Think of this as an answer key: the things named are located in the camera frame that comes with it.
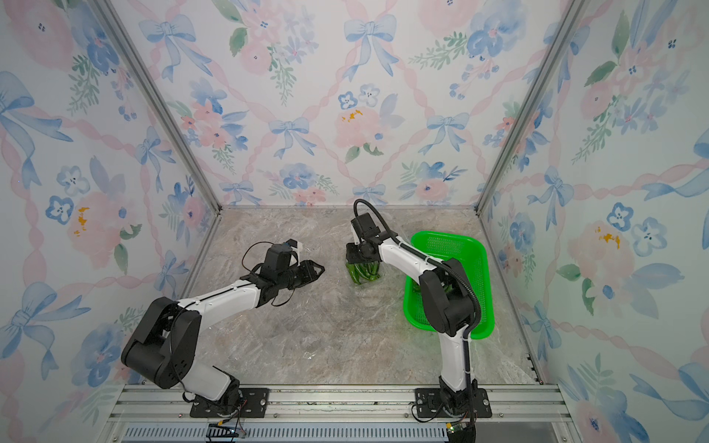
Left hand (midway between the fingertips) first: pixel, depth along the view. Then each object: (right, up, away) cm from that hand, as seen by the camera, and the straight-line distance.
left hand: (324, 268), depth 89 cm
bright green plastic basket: (+51, +4, +14) cm, 53 cm away
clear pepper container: (+14, -3, +7) cm, 15 cm away
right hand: (+9, +4, +7) cm, 12 cm away
